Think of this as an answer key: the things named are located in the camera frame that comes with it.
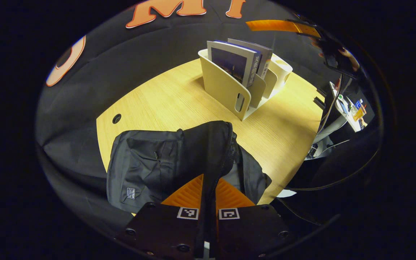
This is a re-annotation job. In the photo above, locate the black cable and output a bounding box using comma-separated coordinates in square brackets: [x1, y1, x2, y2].
[316, 74, 343, 134]
[287, 144, 382, 192]

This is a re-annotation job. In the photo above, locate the blue cover book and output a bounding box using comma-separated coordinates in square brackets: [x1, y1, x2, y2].
[207, 40, 263, 88]

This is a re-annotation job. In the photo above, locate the portrait cover book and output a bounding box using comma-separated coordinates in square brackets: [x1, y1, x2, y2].
[227, 38, 273, 80]

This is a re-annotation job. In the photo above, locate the cream bookshelf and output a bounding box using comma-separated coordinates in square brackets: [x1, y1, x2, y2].
[198, 49, 294, 122]

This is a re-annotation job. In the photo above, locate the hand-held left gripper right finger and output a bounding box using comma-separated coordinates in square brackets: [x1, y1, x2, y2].
[215, 178, 291, 259]

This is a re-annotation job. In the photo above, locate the cluttered white desk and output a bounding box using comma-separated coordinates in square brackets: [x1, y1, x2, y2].
[329, 81, 369, 132]

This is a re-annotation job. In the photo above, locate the black schoolbag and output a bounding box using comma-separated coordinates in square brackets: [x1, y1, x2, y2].
[106, 121, 272, 217]

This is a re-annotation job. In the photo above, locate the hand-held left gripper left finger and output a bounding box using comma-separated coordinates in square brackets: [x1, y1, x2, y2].
[123, 173, 205, 259]

